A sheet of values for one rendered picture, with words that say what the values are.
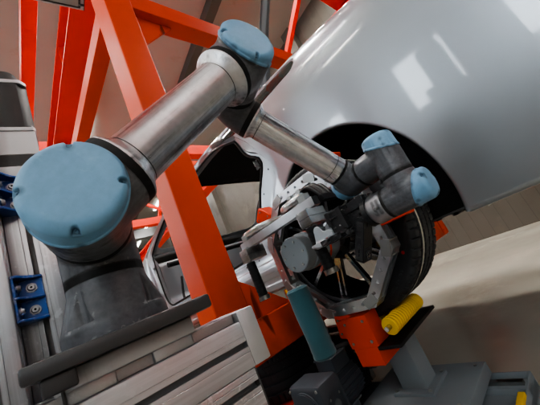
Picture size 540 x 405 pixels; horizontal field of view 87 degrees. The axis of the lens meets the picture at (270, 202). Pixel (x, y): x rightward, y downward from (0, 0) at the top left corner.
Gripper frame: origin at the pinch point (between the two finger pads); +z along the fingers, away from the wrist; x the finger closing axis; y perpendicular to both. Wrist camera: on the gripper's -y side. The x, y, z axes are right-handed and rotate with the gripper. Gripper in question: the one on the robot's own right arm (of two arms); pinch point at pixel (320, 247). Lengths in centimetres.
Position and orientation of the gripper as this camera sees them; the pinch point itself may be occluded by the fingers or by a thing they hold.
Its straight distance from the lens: 86.5
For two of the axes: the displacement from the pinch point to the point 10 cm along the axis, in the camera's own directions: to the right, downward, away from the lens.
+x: -7.1, 1.2, -6.9
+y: -4.0, -8.8, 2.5
